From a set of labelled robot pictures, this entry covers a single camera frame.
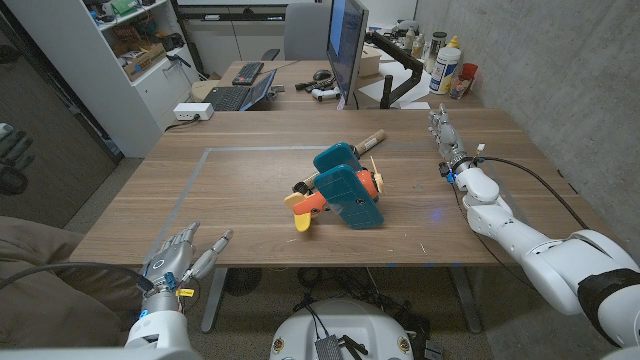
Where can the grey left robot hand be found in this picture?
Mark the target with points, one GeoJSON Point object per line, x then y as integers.
{"type": "Point", "coordinates": [170, 262]}

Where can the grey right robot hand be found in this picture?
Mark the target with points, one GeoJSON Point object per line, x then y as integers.
{"type": "Point", "coordinates": [452, 142]}

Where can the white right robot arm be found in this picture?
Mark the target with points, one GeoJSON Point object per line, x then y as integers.
{"type": "Point", "coordinates": [525, 245]}

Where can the yellow capped bottle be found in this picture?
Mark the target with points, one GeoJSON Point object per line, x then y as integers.
{"type": "Point", "coordinates": [453, 42]}

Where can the small pale bottle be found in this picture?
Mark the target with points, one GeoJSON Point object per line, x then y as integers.
{"type": "Point", "coordinates": [410, 37]}
{"type": "Point", "coordinates": [419, 46]}

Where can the teal and orange toy airplane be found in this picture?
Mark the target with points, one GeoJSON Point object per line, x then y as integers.
{"type": "Point", "coordinates": [345, 195]}

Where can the white paper sheet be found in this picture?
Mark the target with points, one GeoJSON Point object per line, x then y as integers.
{"type": "Point", "coordinates": [415, 105]}

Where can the glass jar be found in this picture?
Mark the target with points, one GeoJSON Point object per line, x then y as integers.
{"type": "Point", "coordinates": [459, 87]}

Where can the grey table leg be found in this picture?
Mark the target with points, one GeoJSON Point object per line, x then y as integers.
{"type": "Point", "coordinates": [214, 305]}
{"type": "Point", "coordinates": [466, 300]}

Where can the white wipes canister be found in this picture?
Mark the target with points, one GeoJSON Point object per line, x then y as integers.
{"type": "Point", "coordinates": [444, 70]}

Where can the round black floor disc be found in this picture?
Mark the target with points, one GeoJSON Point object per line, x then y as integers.
{"type": "Point", "coordinates": [242, 281]}

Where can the white paper sheets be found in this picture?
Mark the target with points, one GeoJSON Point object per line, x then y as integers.
{"type": "Point", "coordinates": [372, 90]}

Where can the dark lidded jar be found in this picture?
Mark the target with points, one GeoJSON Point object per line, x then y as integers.
{"type": "Point", "coordinates": [435, 47]}

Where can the light wooden box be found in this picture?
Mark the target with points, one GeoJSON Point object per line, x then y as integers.
{"type": "Point", "coordinates": [371, 62]}

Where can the brown cushion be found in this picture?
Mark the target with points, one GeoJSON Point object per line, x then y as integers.
{"type": "Point", "coordinates": [50, 310]}

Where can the white game controller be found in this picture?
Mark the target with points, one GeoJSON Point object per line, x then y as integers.
{"type": "Point", "coordinates": [325, 94]}

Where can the computer monitor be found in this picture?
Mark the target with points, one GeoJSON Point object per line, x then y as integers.
{"type": "Point", "coordinates": [345, 45]}

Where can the black computer mouse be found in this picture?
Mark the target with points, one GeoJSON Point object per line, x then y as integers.
{"type": "Point", "coordinates": [322, 74]}

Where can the black round lens object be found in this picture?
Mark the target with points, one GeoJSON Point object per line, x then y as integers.
{"type": "Point", "coordinates": [300, 188]}

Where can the white power strip box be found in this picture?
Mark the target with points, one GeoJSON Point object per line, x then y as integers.
{"type": "Point", "coordinates": [193, 111]}

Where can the black remote controller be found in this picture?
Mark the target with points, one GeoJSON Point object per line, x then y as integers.
{"type": "Point", "coordinates": [306, 85]}

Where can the wooden back desk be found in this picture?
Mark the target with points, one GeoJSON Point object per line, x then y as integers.
{"type": "Point", "coordinates": [290, 102]}

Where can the open black laptop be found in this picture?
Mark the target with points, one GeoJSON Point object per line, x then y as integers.
{"type": "Point", "coordinates": [230, 97]}

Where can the grey office chair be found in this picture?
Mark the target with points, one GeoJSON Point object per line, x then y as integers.
{"type": "Point", "coordinates": [305, 30]}

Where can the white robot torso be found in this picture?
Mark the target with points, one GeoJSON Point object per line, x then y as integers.
{"type": "Point", "coordinates": [350, 320]}

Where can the white shelf cabinet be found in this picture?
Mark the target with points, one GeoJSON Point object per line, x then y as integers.
{"type": "Point", "coordinates": [90, 85]}

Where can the black keyboard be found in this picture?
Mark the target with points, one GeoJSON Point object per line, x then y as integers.
{"type": "Point", "coordinates": [248, 73]}

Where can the cardboard box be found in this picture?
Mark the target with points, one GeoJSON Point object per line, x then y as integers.
{"type": "Point", "coordinates": [145, 59]}

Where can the white low cabinet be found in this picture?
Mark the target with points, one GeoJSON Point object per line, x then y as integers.
{"type": "Point", "coordinates": [220, 45]}

